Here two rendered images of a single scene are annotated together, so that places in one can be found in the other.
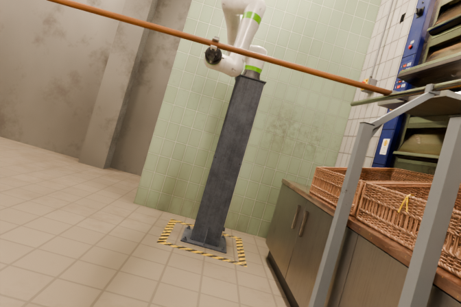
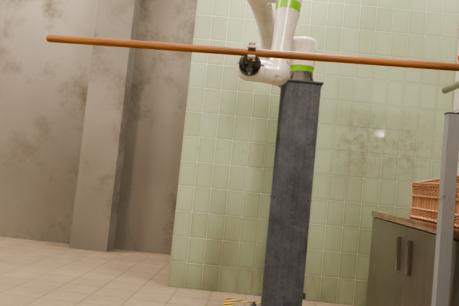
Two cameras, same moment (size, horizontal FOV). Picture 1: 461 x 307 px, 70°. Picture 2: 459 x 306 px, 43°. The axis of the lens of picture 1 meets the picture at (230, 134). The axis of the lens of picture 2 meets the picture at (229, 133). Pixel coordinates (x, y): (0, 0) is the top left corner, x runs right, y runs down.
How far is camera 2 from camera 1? 65 cm
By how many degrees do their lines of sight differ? 6
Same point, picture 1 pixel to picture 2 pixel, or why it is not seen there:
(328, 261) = (440, 284)
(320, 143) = (418, 154)
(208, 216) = (279, 281)
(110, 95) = (98, 142)
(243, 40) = (283, 36)
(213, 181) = (277, 231)
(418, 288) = not seen: outside the picture
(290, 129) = (371, 141)
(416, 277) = not seen: outside the picture
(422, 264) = not seen: outside the picture
